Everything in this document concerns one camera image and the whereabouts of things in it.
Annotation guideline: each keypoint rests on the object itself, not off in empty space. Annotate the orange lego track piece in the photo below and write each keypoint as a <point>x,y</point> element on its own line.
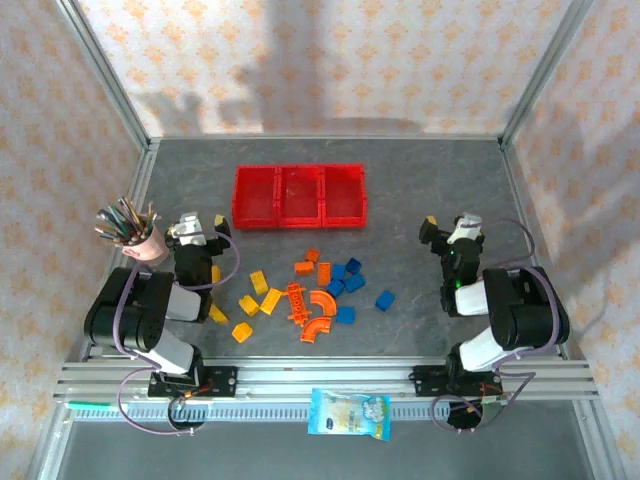
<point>298,302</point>

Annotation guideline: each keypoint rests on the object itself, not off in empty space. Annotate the orange curved lego piece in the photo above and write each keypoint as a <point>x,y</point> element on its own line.
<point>325,299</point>
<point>315,331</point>

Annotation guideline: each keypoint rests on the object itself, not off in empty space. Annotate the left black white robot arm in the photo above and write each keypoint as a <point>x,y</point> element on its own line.
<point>135,310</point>

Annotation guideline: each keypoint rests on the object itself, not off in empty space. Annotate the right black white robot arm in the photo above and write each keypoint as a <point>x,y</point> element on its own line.
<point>525,310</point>

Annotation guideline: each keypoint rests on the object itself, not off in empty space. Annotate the colored pencil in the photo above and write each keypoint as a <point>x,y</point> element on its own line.
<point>111,235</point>
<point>152,222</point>
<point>150,212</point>
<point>132,212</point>
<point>115,225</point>

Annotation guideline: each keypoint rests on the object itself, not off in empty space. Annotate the yellow lego brick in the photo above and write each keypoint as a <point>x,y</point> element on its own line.
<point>218,314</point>
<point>215,274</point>
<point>248,305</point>
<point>258,281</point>
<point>270,300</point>
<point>242,331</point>

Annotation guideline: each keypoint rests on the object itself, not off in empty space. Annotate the pink pencil cup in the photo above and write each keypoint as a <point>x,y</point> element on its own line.
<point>147,248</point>

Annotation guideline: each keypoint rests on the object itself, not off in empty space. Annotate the green pen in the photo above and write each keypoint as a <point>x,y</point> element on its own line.
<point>90,406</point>

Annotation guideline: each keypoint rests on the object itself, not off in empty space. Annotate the blue white snack packet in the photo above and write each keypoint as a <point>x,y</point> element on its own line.
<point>350,412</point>

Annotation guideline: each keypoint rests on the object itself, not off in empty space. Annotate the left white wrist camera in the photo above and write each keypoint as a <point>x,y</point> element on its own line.
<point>187,227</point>

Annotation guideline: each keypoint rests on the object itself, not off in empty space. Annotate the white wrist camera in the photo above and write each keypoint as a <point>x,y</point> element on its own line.
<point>467,225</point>
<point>187,227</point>

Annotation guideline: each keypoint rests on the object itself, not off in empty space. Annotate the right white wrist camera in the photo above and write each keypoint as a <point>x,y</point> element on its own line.
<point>467,225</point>

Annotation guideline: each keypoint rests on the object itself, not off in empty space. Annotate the aluminium base frame rail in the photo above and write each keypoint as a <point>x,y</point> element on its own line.
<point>325,375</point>

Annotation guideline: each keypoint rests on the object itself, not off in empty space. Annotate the aluminium frame post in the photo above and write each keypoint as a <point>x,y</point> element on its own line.
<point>102,65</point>
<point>548,65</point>

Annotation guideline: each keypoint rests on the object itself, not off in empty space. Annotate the aluminium frame leg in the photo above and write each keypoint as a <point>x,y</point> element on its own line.
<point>50,440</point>
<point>600,440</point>

